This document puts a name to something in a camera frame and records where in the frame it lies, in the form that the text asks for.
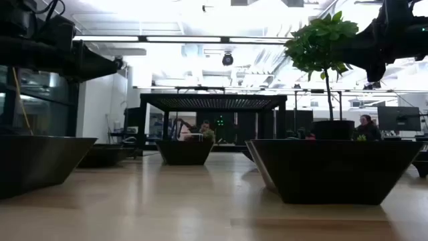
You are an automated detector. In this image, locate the potted green plant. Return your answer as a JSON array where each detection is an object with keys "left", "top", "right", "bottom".
[{"left": 283, "top": 10, "right": 360, "bottom": 141}]

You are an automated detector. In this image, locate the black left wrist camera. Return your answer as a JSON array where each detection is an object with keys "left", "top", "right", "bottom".
[{"left": 39, "top": 15, "right": 77, "bottom": 43}]

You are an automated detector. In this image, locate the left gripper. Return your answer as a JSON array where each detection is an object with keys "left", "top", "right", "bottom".
[{"left": 0, "top": 35, "right": 118, "bottom": 82}]

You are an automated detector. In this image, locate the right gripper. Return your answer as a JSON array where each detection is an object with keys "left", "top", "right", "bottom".
[{"left": 331, "top": 19, "right": 428, "bottom": 82}]

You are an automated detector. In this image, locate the black wavy square plate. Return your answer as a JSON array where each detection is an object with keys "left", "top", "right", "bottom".
[
  {"left": 0, "top": 135, "right": 98, "bottom": 201},
  {"left": 245, "top": 138, "right": 425, "bottom": 206},
  {"left": 154, "top": 139, "right": 215, "bottom": 166}
]

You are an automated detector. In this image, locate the dark computer monitor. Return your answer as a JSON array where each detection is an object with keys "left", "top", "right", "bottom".
[{"left": 377, "top": 106, "right": 422, "bottom": 133}]

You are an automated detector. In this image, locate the yellow extension cable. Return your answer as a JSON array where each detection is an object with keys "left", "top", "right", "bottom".
[{"left": 11, "top": 66, "right": 34, "bottom": 137}]

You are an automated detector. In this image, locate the linear ceiling light bar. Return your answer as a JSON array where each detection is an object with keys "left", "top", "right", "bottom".
[{"left": 72, "top": 34, "right": 294, "bottom": 46}]

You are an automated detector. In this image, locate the black leaf-shaped plate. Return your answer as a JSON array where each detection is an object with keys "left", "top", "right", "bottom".
[
  {"left": 412, "top": 150, "right": 428, "bottom": 179},
  {"left": 77, "top": 143, "right": 136, "bottom": 169}
]

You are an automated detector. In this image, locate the black perforated metal stand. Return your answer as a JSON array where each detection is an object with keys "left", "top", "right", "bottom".
[{"left": 138, "top": 92, "right": 288, "bottom": 158}]

